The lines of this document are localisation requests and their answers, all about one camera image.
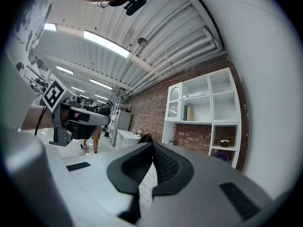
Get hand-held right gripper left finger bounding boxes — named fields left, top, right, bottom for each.
left=45, top=141, right=155, bottom=227

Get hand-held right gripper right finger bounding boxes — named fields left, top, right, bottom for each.
left=136, top=141, right=273, bottom=227

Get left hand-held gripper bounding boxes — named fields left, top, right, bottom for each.
left=41, top=79, right=111, bottom=147

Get person's left forearm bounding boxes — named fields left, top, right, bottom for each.
left=21, top=104, right=55, bottom=131

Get person's left hand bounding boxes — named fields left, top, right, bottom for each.
left=60, top=108, right=80, bottom=125

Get white open rack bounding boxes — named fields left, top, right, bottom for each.
left=107, top=100, right=122, bottom=137

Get grey metal cabinet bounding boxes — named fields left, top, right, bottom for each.
left=113, top=108, right=133, bottom=147

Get white low cabinet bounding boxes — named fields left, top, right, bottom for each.
left=114, top=129, right=143, bottom=150

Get purple basket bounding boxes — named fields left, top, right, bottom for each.
left=215, top=152, right=230, bottom=164

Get white drawer cabinet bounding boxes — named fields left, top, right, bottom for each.
left=138, top=163, right=159, bottom=210

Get black backpack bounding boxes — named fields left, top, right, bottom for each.
left=137, top=133, right=153, bottom=144

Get white shelving unit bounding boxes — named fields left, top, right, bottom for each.
left=161, top=67, right=242, bottom=169

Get flat white box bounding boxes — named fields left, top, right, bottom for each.
left=182, top=91, right=205, bottom=101

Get white ceiling pipes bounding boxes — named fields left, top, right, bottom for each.
left=129, top=26, right=223, bottom=95

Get white printed shirt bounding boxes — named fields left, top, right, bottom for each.
left=9, top=0, right=59, bottom=65

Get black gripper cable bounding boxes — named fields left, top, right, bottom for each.
left=34, top=105, right=48, bottom=137

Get wire-rimmed glasses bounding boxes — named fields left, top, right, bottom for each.
left=96, top=0, right=115, bottom=9

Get black head camera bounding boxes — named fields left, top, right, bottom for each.
left=124, top=0, right=148, bottom=17

